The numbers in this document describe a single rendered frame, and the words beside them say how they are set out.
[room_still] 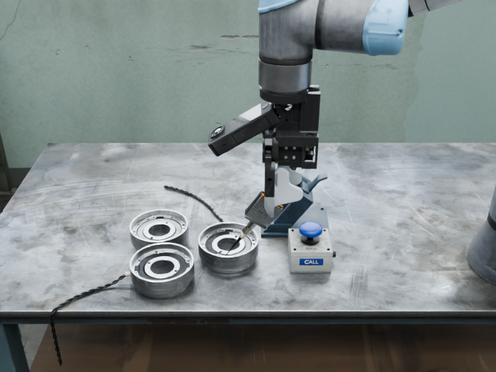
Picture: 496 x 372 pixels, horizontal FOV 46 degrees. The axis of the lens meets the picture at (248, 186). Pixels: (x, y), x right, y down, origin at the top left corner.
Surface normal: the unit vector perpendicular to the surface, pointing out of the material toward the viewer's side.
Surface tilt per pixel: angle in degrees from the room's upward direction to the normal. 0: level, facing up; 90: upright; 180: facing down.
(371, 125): 90
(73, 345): 0
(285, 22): 87
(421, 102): 90
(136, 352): 0
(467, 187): 0
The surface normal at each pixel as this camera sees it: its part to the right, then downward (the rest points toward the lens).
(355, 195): 0.00, -0.86
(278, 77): -0.30, 0.47
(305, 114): -0.04, 0.50
